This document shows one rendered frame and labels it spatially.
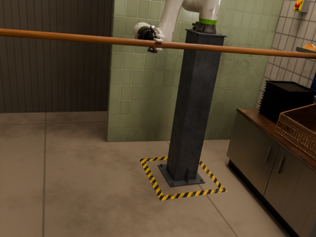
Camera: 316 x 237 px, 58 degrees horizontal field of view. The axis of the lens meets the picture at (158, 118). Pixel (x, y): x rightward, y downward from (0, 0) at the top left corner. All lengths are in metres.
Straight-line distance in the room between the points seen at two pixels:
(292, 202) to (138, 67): 1.65
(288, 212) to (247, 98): 1.45
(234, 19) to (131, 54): 1.02
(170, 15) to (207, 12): 0.42
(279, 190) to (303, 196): 0.22
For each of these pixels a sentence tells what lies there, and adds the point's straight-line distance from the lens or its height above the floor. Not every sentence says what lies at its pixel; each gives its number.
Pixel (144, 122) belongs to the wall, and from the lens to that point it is 2.89.
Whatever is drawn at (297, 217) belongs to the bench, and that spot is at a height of 0.21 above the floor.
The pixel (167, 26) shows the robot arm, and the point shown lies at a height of 1.24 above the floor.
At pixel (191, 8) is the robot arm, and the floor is 1.34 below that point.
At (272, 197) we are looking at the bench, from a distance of 2.30.
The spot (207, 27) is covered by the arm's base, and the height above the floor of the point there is 1.23.
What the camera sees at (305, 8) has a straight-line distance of 2.90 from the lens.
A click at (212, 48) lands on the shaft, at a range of 1.46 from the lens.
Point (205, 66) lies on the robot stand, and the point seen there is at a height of 0.98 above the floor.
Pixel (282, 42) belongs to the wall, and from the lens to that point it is 3.09.
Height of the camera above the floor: 1.40
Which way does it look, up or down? 23 degrees down
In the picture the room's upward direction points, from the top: 7 degrees clockwise
